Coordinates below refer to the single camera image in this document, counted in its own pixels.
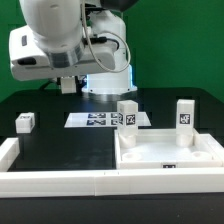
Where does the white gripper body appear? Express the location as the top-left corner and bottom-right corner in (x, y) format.
(8, 26), (117, 82)

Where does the black cable bundle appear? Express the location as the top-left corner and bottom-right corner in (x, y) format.
(39, 79), (63, 91)

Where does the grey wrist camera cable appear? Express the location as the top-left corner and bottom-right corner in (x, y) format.
(79, 0), (132, 74)

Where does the white square table top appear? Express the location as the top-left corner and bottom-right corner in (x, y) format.
(114, 129), (224, 169)

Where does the white U-shaped obstacle fence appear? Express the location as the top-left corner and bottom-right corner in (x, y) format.
(0, 133), (224, 199)

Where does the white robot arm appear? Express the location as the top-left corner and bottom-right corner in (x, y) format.
(9, 0), (138, 101)

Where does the white marker sheet with tags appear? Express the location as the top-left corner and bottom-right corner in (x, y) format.
(65, 112), (151, 128)

